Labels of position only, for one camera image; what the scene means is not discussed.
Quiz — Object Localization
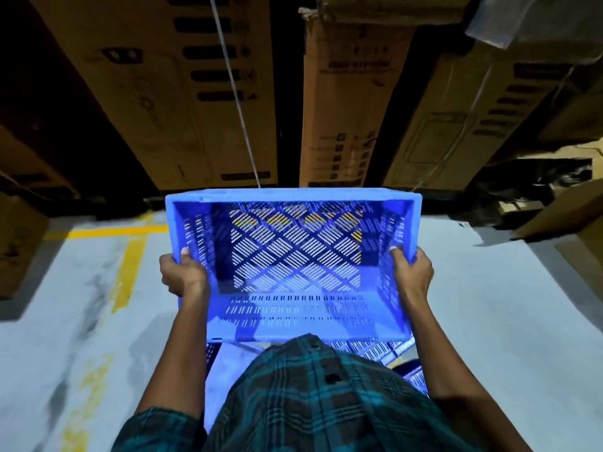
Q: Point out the person's left hand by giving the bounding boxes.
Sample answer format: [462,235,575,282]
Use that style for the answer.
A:
[159,247,212,299]

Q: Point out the person's right hand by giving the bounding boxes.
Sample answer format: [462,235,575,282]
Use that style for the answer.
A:
[389,245,435,302]

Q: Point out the person's right forearm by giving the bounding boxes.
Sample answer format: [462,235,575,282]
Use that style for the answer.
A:
[399,296,536,452]

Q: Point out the person's left forearm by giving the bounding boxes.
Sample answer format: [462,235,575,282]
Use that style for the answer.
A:
[135,291,212,421]

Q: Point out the teal plaid shirt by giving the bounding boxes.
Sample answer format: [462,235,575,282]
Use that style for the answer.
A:
[111,333,533,452]

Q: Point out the cardboard box with black bars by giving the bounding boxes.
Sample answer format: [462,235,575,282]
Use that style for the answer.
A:
[382,40,587,192]

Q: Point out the plain cardboard box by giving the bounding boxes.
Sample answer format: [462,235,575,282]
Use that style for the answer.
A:
[510,177,603,302]
[516,0,603,67]
[0,122,80,199]
[0,191,51,299]

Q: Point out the narrow printed cardboard box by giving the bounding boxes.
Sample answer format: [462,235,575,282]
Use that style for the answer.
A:
[298,8,416,189]

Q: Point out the flat light cardboard sheet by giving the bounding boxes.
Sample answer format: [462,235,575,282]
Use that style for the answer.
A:
[487,138,603,168]

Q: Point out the clear plastic sheet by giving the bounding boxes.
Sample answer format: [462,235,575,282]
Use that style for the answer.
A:
[465,0,543,50]

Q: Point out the torn-edged cardboard box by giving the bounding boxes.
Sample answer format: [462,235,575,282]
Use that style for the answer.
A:
[299,0,474,28]

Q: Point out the large strapped cardboard box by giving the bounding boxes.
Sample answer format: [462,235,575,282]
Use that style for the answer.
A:
[26,0,280,192]

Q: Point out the white packing strap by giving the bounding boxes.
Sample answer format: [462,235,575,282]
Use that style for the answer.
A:
[207,0,263,190]

